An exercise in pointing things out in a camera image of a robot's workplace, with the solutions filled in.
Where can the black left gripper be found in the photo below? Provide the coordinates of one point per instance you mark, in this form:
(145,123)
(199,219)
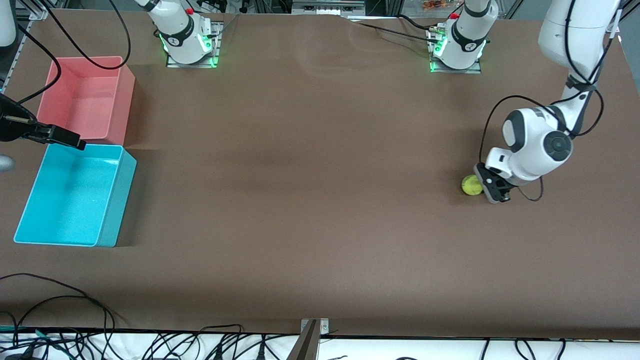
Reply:
(500,183)

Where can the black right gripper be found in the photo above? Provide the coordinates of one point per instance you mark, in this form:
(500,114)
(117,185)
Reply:
(11,131)

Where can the yellow tennis ball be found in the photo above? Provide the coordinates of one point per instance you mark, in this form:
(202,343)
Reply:
(469,185)

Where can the pink plastic bin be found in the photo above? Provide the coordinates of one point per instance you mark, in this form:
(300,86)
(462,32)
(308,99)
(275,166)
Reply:
(80,100)

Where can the blue plastic bin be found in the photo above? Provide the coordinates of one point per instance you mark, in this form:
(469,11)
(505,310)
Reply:
(70,200)

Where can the brown table cover sheet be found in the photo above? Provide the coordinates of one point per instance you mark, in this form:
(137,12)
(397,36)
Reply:
(320,225)

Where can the orange small item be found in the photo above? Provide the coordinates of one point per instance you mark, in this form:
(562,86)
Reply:
(435,5)

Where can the grey metal device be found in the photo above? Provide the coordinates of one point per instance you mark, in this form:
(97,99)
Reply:
(327,6)

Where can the grey metal bar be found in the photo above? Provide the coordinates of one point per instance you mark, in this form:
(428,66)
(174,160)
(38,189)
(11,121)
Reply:
(306,347)

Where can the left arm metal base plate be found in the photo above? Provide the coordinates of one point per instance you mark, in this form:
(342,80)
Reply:
(477,70)

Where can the aluminium frame profile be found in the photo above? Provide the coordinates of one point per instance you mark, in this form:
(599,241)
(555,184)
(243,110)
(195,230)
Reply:
(35,10)
(612,27)

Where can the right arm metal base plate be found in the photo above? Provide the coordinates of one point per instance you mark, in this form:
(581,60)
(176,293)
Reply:
(215,47)

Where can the silver bracket plate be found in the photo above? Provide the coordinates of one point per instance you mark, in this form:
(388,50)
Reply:
(324,326)

